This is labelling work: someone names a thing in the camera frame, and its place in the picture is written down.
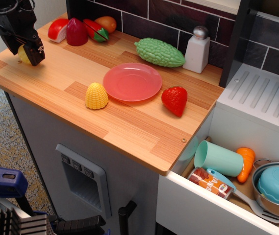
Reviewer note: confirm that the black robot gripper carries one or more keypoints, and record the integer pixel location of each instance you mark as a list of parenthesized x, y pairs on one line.
[(17, 19)]

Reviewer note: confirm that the yellow toy potato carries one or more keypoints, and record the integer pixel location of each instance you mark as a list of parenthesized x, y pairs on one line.
[(23, 56)]

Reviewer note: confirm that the robot base metal plate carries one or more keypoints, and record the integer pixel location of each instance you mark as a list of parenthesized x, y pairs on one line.
[(14, 221)]

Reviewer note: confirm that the pink plastic plate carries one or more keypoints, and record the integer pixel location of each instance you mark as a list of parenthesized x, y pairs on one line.
[(132, 82)]

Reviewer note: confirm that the red white toy slice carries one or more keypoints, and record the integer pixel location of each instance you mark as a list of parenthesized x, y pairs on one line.
[(58, 30)]

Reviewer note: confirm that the dark red toy vegetable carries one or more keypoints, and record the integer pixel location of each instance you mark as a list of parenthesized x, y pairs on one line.
[(76, 32)]

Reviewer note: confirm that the red toy chili pepper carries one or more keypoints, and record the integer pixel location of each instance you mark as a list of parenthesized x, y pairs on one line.
[(96, 31)]

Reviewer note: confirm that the yellow toy corn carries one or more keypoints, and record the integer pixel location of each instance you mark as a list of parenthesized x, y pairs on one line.
[(96, 96)]

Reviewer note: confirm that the green toy bitter gourd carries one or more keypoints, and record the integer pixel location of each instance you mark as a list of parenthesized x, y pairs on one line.
[(159, 53)]

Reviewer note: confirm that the blue clamp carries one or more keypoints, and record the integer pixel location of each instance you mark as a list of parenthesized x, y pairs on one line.
[(13, 183)]

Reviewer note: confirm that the grey ice dispenser panel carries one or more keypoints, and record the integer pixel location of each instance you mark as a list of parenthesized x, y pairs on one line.
[(86, 180)]

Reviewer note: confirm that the red toy strawberry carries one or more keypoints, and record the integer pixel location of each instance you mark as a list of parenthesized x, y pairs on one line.
[(175, 99)]

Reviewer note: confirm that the white salt shaker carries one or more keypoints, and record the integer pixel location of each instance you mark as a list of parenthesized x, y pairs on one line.
[(197, 51)]

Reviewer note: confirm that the mint green plastic cup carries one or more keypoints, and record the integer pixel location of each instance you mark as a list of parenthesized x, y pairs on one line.
[(227, 162)]

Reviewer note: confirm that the toy food can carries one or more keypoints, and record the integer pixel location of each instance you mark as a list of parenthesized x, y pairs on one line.
[(202, 178)]

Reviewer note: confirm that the light blue plastic spoon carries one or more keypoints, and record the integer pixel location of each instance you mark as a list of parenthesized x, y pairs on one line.
[(221, 177)]

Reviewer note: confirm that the orange toy carrot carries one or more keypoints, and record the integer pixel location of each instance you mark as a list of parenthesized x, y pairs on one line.
[(248, 160)]

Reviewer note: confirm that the grey toy spatula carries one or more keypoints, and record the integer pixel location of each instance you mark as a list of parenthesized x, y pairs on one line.
[(257, 209)]

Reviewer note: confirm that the metal toy pot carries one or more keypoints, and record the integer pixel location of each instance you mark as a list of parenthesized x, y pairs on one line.
[(264, 202)]

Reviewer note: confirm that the black cabinet door handle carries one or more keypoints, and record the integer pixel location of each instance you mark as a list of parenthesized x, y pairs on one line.
[(124, 213)]

